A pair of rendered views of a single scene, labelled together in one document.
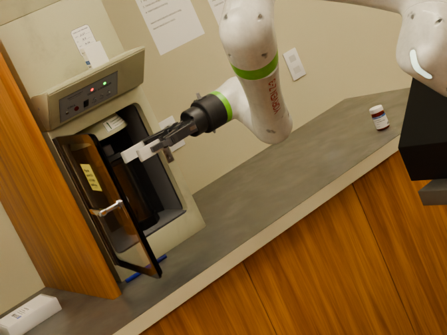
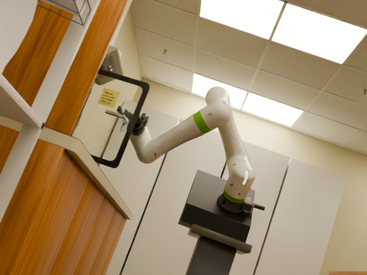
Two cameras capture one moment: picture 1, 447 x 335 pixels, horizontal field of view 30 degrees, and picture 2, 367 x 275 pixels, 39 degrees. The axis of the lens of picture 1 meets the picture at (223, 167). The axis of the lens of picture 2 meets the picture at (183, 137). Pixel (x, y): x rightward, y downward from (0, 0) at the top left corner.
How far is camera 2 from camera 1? 2.15 m
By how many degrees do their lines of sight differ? 60
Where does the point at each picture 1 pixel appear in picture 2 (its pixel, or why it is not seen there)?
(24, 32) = not seen: hidden behind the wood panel
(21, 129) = (98, 47)
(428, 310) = not seen: outside the picture
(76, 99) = (107, 62)
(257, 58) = (217, 124)
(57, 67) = not seen: hidden behind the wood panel
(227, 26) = (224, 105)
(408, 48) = (244, 168)
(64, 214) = (75, 99)
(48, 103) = (111, 52)
